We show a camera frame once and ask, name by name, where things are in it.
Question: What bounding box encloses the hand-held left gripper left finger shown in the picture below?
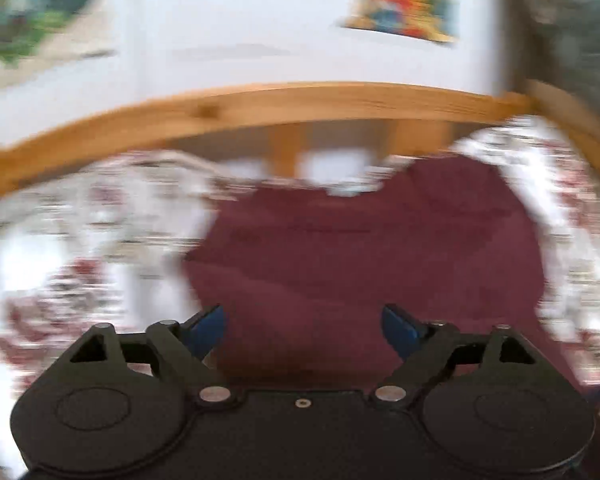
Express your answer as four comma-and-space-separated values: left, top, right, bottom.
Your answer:
67, 304, 232, 408

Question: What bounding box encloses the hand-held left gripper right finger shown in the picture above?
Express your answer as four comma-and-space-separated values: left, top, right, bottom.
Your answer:
372, 303, 539, 407

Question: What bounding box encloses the maroon small cloth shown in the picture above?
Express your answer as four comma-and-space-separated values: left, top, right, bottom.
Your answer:
184, 154, 588, 396

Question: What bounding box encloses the white floral bedspread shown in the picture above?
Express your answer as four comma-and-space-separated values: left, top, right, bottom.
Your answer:
0, 114, 600, 480

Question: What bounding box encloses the grey-green dark cloth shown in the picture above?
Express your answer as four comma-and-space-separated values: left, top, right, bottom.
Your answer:
497, 0, 600, 126

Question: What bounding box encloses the wooden bed frame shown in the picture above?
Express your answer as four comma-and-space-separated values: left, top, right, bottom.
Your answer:
0, 79, 600, 206

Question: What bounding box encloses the colourful floral wall poster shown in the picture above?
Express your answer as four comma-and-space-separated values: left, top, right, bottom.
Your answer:
339, 0, 462, 45

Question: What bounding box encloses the green figure wall poster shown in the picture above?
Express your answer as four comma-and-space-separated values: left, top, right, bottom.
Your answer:
0, 0, 117, 92

